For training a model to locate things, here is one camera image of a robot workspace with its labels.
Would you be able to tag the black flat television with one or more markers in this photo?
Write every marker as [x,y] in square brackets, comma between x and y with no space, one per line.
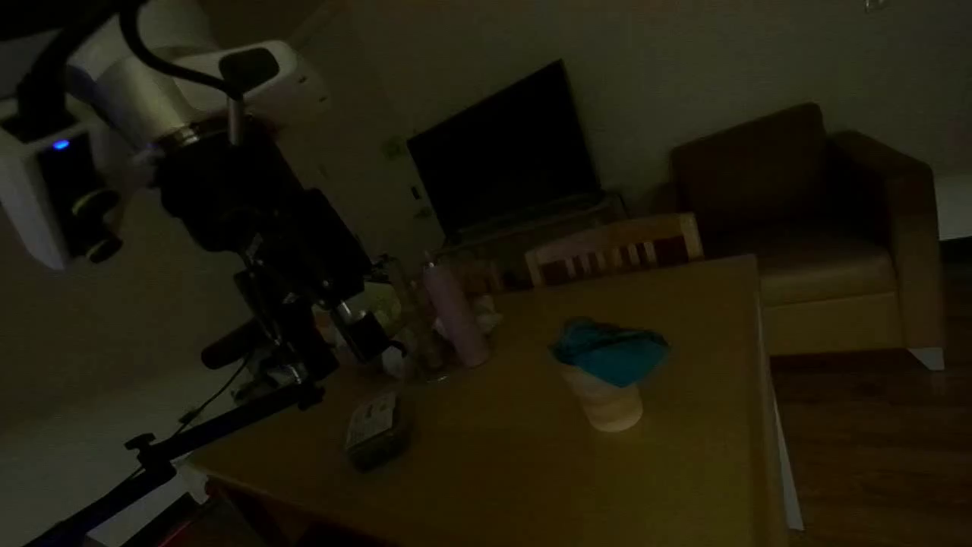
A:
[506,154]

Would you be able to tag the brown armchair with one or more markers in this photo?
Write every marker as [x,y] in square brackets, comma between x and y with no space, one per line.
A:
[808,232]

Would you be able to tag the low television stand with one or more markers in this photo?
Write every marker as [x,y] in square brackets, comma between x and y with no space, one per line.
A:
[535,228]

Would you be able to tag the beige cup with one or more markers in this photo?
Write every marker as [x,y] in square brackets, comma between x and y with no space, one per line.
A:
[604,406]

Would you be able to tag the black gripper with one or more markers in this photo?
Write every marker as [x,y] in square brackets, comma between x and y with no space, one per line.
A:
[254,209]

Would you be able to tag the black camera tripod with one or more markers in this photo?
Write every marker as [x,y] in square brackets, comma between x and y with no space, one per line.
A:
[183,440]

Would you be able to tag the black stereo camera bar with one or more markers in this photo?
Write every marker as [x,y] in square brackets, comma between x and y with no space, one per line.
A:
[229,349]

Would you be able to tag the wooden slatted chair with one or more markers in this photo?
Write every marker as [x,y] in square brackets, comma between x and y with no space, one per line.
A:
[618,246]

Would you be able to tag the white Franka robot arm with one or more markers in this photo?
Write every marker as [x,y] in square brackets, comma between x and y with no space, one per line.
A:
[130,80]

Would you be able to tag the blue cloth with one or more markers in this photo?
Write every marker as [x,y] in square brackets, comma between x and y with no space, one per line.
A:
[612,350]

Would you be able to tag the clear drinking glass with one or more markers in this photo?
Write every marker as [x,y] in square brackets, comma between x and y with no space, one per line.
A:
[420,335]

